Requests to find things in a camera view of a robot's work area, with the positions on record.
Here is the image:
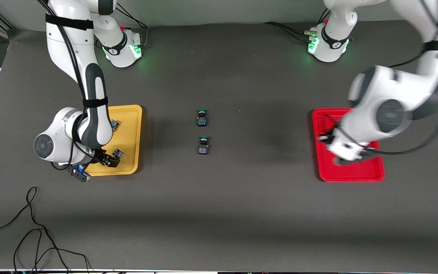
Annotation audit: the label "red plastic tray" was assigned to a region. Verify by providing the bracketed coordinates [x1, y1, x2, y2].
[312, 108, 385, 182]

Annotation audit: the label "yellow plastic tray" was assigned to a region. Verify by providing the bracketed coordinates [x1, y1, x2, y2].
[78, 105, 143, 177]

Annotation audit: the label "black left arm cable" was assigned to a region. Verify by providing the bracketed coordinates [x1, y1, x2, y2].
[318, 0, 438, 156]

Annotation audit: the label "loose thin black cable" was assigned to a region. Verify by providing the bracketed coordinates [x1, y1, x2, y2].
[0, 186, 90, 274]

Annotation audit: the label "black left base cables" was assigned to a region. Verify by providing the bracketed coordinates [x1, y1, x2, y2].
[263, 8, 332, 43]

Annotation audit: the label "black base cables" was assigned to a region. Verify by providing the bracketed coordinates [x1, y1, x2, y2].
[95, 6, 149, 49]
[263, 8, 332, 43]

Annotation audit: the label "black right base cables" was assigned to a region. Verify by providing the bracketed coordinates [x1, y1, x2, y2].
[95, 6, 149, 49]

